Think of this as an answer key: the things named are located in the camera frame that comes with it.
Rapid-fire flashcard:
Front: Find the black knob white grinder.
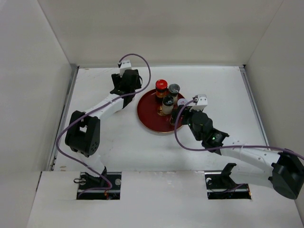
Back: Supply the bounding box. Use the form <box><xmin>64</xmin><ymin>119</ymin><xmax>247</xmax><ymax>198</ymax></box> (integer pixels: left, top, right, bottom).
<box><xmin>161</xmin><ymin>95</ymin><xmax>174</xmax><ymax>115</ymax></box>

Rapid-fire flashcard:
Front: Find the white lid spice jar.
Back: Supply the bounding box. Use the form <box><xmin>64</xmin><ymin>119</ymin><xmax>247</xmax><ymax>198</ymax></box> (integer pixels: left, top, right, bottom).
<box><xmin>177</xmin><ymin>98</ymin><xmax>188</xmax><ymax>107</ymax></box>

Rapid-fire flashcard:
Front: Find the clear lid white shaker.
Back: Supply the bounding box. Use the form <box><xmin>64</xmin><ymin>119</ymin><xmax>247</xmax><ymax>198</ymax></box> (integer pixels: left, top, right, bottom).
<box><xmin>168</xmin><ymin>84</ymin><xmax>180</xmax><ymax>100</ymax></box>

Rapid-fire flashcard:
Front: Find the red lid chili sauce jar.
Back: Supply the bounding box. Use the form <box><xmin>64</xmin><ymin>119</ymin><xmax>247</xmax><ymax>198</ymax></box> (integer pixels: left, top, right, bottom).
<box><xmin>155</xmin><ymin>79</ymin><xmax>168</xmax><ymax>101</ymax></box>

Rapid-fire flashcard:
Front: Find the black lid pepper shaker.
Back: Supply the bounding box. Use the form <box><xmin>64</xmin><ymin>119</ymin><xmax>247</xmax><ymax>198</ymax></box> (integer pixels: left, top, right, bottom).
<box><xmin>170</xmin><ymin>117</ymin><xmax>176</xmax><ymax>126</ymax></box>

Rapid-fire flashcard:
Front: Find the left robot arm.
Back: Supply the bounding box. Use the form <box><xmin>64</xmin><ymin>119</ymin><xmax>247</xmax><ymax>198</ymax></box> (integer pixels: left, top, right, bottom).
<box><xmin>65</xmin><ymin>69</ymin><xmax>142</xmax><ymax>190</ymax></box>

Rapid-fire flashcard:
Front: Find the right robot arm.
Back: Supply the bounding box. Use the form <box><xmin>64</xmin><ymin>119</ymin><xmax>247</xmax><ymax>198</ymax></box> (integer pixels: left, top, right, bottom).
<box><xmin>171</xmin><ymin>105</ymin><xmax>304</xmax><ymax>200</ymax></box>

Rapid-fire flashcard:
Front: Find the red round tray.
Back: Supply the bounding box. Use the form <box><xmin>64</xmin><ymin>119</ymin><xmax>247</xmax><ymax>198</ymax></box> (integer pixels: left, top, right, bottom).
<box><xmin>137</xmin><ymin>89</ymin><xmax>174</xmax><ymax>133</ymax></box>

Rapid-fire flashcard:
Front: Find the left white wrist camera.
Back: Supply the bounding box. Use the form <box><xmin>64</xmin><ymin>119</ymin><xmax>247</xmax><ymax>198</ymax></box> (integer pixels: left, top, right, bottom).
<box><xmin>118</xmin><ymin>59</ymin><xmax>132</xmax><ymax>76</ymax></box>

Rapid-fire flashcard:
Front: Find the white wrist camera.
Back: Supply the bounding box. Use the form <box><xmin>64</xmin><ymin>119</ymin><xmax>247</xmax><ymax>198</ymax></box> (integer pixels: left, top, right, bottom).
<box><xmin>118</xmin><ymin>59</ymin><xmax>132</xmax><ymax>76</ymax></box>
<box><xmin>191</xmin><ymin>94</ymin><xmax>208</xmax><ymax>112</ymax></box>

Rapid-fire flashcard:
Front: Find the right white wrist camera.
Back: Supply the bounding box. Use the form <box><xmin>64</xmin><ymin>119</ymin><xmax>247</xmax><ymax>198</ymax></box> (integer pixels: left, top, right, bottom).
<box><xmin>191</xmin><ymin>94</ymin><xmax>208</xmax><ymax>112</ymax></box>

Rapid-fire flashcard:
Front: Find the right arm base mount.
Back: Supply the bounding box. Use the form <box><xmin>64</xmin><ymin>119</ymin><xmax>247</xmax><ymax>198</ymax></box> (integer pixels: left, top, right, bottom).
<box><xmin>205</xmin><ymin>163</ymin><xmax>251</xmax><ymax>200</ymax></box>

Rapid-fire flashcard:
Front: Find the right metal frame rail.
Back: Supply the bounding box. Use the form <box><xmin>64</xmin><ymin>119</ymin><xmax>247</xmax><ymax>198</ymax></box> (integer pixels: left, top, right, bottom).
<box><xmin>239</xmin><ymin>65</ymin><xmax>269</xmax><ymax>146</ymax></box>

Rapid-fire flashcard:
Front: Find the metal frame rail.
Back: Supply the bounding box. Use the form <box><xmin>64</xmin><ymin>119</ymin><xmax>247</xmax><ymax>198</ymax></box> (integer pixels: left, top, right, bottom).
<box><xmin>46</xmin><ymin>64</ymin><xmax>79</xmax><ymax>171</ymax></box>
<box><xmin>239</xmin><ymin>65</ymin><xmax>269</xmax><ymax>146</ymax></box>

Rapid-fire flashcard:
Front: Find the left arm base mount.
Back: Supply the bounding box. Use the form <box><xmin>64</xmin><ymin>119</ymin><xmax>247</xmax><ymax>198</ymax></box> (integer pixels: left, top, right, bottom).
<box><xmin>73</xmin><ymin>172</ymin><xmax>122</xmax><ymax>200</ymax></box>

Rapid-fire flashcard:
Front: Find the left metal frame rail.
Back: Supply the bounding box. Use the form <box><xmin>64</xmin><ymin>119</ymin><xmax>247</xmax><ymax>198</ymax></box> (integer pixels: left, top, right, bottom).
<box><xmin>46</xmin><ymin>64</ymin><xmax>79</xmax><ymax>171</ymax></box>

